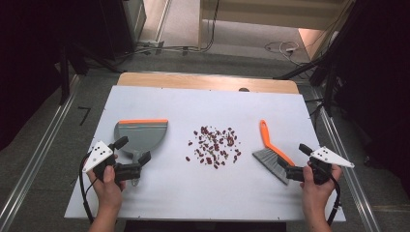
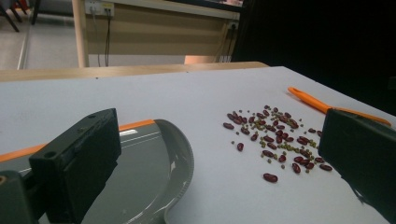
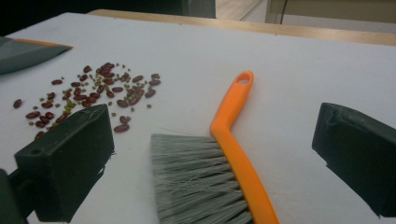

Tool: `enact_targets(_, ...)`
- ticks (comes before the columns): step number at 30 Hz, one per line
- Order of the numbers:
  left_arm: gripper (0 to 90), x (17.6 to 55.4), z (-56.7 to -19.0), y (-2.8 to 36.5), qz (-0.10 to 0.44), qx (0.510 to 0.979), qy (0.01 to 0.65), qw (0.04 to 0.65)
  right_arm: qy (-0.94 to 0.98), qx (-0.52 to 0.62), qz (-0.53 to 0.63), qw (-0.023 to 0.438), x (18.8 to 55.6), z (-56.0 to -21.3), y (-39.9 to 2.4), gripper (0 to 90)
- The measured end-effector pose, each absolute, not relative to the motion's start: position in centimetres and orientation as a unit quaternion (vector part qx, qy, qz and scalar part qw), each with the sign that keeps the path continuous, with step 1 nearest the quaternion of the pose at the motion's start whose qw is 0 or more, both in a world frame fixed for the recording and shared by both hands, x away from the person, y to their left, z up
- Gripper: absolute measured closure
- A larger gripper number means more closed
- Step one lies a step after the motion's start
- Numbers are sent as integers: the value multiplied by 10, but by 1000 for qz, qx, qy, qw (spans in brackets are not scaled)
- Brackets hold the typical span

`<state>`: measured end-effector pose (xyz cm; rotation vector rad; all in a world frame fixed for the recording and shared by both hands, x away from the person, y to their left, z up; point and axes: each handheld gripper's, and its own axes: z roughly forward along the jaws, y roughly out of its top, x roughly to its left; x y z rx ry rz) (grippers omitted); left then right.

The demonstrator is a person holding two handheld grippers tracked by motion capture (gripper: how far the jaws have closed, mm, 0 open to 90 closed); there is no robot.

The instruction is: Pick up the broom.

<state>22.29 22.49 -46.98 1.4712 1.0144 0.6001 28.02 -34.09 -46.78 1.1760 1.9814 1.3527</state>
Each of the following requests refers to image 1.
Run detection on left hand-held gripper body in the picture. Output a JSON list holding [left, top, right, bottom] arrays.
[[82, 140, 143, 184]]

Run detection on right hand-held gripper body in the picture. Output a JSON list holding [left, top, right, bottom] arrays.
[[284, 146, 356, 187]]

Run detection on orange brush with grey bristles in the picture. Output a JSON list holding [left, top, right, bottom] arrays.
[[251, 119, 296, 187]]

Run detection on grey dustpan with orange edge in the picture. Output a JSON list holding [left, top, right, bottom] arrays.
[[113, 118, 169, 188]]

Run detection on pile of red beans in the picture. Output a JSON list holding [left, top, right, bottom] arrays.
[[185, 126, 243, 170]]

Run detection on person's left hand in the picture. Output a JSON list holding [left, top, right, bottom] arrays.
[[86, 154, 128, 212]]

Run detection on person's right hand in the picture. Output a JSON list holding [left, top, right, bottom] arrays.
[[299, 162, 343, 211]]

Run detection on white table board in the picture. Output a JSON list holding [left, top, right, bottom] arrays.
[[63, 84, 347, 223]]

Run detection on black metal stand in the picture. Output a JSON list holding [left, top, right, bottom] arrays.
[[57, 41, 124, 106], [273, 47, 340, 118]]

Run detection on wooden table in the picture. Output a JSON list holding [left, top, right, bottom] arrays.
[[116, 72, 300, 95]]

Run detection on grey power strip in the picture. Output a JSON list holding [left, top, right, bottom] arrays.
[[137, 39, 165, 50]]

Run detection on dark curtain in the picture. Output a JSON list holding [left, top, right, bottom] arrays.
[[0, 0, 133, 153], [322, 0, 410, 189]]

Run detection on grey cabinet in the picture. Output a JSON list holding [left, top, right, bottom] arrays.
[[121, 0, 148, 44]]

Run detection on beige wooden furniture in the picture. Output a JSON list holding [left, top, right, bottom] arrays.
[[197, 0, 356, 61]]

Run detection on aluminium floor rail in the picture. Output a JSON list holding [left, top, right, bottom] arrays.
[[0, 74, 81, 232], [309, 86, 383, 232]]

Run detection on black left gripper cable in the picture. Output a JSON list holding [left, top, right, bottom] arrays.
[[78, 151, 99, 225]]

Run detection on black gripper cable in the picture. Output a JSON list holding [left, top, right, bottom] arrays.
[[78, 151, 99, 225], [326, 175, 342, 226]]

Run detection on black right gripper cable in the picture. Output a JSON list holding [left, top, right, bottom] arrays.
[[326, 175, 342, 226]]

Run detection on white floor cable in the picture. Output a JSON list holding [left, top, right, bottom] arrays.
[[264, 40, 302, 60]]

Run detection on grey floor cables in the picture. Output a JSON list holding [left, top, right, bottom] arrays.
[[118, 43, 201, 60]]

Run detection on black hanging cable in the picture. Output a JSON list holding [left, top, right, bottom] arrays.
[[197, 0, 221, 53]]

